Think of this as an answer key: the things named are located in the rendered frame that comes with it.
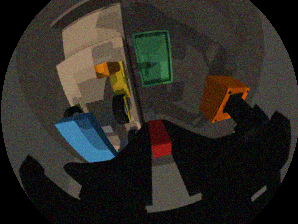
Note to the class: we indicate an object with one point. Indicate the tan wooden ramp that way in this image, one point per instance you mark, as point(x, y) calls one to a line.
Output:
point(93, 33)

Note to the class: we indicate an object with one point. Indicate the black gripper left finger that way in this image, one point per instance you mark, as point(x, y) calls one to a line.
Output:
point(130, 170)

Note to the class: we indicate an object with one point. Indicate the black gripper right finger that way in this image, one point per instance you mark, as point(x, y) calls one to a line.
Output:
point(197, 156)

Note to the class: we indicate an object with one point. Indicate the yellow wedge with orange handle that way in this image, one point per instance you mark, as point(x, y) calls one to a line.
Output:
point(116, 71)

